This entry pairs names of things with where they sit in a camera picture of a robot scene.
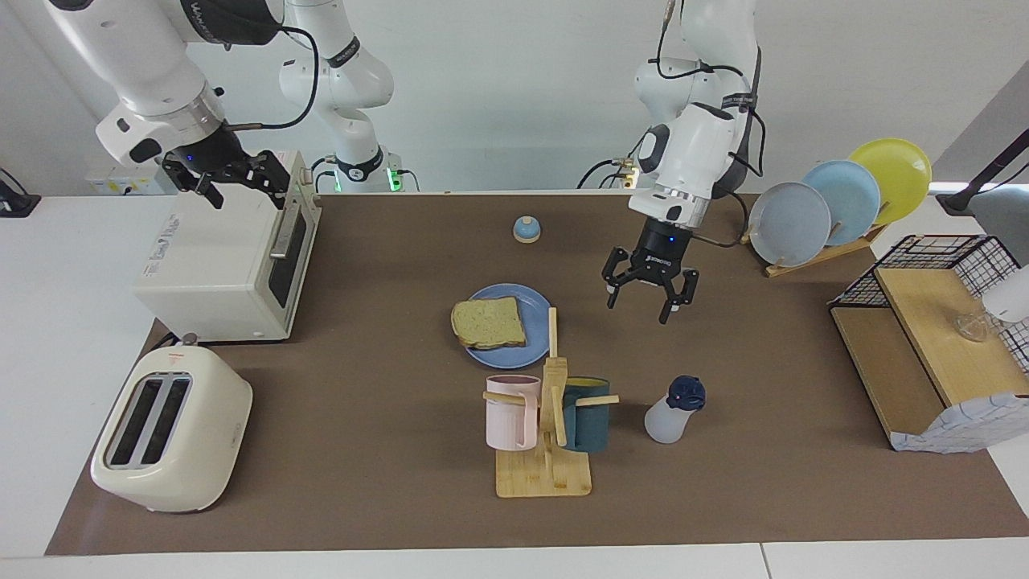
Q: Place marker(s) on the wooden mug tree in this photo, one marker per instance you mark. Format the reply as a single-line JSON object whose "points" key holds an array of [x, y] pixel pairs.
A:
{"points": [[543, 478]]}

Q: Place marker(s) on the white blue checked cloth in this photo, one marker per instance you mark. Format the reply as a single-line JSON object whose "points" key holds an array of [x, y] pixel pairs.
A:
{"points": [[965, 426]]}

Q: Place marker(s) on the pink mug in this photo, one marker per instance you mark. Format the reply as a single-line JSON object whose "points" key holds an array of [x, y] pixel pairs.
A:
{"points": [[506, 418]]}

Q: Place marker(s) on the white toaster oven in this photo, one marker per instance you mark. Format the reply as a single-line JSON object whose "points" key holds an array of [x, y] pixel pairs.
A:
{"points": [[217, 257]]}

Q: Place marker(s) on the blue round plate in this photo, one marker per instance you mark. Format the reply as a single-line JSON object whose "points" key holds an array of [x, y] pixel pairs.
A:
{"points": [[534, 310]]}

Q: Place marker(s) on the blue call bell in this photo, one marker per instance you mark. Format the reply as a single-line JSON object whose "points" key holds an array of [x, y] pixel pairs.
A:
{"points": [[526, 232]]}

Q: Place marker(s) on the brown table mat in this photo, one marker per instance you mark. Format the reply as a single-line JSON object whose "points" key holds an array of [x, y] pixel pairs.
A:
{"points": [[362, 402]]}

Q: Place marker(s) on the wooden plate rack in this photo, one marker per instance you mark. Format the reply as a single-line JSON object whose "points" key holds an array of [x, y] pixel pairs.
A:
{"points": [[812, 259]]}

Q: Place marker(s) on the white cylindrical object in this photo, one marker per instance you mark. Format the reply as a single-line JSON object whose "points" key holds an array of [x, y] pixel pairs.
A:
{"points": [[1011, 297]]}

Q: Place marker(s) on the pale grey-blue plate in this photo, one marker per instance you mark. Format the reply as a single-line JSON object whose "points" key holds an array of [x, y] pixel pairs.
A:
{"points": [[788, 225]]}

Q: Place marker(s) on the yellow plate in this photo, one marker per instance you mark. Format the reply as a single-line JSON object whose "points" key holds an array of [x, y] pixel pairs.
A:
{"points": [[904, 181]]}

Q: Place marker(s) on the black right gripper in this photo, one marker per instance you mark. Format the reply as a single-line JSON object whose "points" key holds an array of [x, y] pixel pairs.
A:
{"points": [[659, 253]]}

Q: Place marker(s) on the black device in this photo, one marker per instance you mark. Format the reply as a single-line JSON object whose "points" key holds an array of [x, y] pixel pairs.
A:
{"points": [[12, 201]]}

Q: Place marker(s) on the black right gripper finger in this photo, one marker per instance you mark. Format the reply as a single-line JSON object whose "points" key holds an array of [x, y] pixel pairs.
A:
{"points": [[276, 177], [205, 193]]}

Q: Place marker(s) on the white power box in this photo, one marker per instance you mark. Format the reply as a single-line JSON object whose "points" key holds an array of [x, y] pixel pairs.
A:
{"points": [[112, 185]]}

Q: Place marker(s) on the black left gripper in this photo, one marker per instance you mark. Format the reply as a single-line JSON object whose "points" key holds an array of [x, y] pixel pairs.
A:
{"points": [[659, 253]]}

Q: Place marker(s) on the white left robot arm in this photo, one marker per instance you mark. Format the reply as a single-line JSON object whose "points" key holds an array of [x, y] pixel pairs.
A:
{"points": [[699, 145]]}

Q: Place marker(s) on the bread slice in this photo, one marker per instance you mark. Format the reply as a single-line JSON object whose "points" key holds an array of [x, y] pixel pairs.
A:
{"points": [[489, 322]]}

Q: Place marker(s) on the clear glass cup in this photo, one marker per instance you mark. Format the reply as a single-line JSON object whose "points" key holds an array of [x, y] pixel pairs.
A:
{"points": [[971, 327]]}

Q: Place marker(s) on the light blue plate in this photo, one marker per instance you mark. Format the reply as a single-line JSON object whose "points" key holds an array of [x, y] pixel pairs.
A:
{"points": [[852, 201]]}

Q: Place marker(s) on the cream two-slot toaster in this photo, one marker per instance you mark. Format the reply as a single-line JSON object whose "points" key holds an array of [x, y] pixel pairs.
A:
{"points": [[197, 434]]}

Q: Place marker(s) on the white bottle with blue cap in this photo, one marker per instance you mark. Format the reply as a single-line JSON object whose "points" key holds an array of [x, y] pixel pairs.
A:
{"points": [[666, 422]]}

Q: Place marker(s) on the dark teal mug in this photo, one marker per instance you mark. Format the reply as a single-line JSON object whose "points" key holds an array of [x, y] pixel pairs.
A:
{"points": [[591, 422]]}

